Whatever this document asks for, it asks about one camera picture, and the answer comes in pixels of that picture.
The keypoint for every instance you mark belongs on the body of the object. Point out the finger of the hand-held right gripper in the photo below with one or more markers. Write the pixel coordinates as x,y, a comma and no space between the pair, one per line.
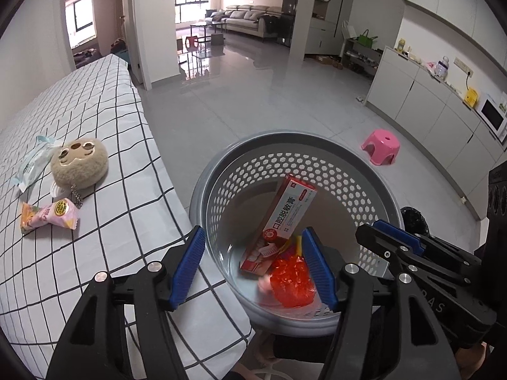
380,245
396,233

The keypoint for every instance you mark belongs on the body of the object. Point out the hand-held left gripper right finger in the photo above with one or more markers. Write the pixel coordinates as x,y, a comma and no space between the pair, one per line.
321,273

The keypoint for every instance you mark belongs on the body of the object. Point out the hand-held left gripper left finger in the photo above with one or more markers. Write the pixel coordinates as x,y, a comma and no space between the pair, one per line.
188,269

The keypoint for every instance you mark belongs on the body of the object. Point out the red plastic bag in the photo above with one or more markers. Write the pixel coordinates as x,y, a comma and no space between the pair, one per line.
293,281

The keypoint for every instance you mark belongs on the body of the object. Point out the red toothpaste box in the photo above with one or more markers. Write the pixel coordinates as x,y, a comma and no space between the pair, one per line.
285,213

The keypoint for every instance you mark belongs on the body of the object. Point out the grey perforated basket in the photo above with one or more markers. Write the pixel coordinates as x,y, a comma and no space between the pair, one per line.
237,182

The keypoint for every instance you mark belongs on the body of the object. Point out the black trash bag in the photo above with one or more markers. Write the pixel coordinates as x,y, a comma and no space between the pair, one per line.
414,217

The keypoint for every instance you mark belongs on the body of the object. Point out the person's right hand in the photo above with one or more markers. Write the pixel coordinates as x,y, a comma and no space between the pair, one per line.
471,362

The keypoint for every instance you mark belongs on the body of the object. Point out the pink plastic stool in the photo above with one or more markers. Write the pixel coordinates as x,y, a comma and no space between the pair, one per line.
380,138

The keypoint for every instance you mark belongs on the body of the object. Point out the white counter cabinet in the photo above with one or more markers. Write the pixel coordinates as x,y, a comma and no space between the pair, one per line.
416,95

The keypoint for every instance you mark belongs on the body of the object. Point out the pink snack packet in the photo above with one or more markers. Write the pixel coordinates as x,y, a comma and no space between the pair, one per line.
55,211

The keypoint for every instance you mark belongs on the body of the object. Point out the beige plush sloth toy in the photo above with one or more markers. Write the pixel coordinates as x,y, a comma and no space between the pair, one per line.
79,162

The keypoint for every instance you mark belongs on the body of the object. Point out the white microwave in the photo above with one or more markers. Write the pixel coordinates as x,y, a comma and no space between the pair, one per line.
491,113

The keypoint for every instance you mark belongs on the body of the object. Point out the yellow container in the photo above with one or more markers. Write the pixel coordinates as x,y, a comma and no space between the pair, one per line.
471,98

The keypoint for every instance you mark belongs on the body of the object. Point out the white and pink bottle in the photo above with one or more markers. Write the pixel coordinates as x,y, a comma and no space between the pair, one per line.
439,67

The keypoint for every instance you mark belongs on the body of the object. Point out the shoe rack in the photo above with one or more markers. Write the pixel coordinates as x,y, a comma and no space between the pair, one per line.
360,55

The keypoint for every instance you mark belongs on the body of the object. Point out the cardboard boxes on floor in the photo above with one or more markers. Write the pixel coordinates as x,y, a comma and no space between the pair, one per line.
328,60

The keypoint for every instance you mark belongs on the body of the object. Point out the light blue mask packet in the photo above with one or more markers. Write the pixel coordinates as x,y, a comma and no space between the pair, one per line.
33,164

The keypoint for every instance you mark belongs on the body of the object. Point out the green bag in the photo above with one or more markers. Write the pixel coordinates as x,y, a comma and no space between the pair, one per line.
367,39

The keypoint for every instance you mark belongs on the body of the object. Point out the small red stool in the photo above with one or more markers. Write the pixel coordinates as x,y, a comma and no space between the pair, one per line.
192,41

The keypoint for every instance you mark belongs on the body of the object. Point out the grey box on floor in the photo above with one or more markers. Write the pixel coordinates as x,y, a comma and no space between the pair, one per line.
217,39

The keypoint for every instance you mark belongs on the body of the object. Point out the dark coffee table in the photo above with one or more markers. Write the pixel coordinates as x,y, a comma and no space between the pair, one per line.
206,27

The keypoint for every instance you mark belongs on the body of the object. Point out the grey sofa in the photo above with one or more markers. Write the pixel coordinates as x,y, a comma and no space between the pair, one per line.
245,18

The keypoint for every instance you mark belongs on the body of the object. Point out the bedroom window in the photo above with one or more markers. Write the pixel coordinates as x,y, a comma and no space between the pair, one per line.
81,19

